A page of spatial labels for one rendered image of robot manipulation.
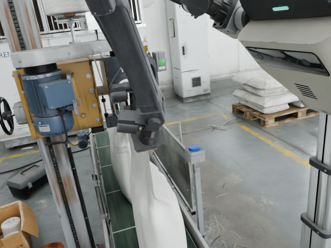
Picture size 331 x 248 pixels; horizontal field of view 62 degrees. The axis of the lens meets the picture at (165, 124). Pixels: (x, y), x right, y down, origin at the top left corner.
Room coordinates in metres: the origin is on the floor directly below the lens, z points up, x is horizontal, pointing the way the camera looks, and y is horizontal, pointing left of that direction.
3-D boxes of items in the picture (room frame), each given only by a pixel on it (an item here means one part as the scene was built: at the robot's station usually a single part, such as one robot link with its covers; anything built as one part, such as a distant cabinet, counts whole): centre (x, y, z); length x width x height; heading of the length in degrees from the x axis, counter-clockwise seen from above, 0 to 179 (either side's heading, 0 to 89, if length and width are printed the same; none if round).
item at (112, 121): (1.30, 0.25, 1.04); 0.08 x 0.06 x 0.05; 105
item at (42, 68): (1.10, 0.45, 1.35); 0.12 x 0.12 x 0.04
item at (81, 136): (2.85, 0.91, 0.35); 0.30 x 0.15 x 0.15; 15
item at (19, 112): (1.27, 0.66, 1.14); 0.11 x 0.06 x 0.11; 15
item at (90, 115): (1.34, 0.49, 1.18); 0.34 x 0.25 x 0.31; 105
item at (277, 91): (3.86, -1.44, 0.44); 0.66 x 0.42 x 0.14; 9
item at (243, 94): (4.05, -1.43, 0.32); 0.67 x 0.42 x 0.14; 109
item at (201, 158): (1.28, -0.13, 0.81); 0.08 x 0.08 x 0.06; 15
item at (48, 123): (1.10, 0.45, 1.21); 0.15 x 0.15 x 0.25
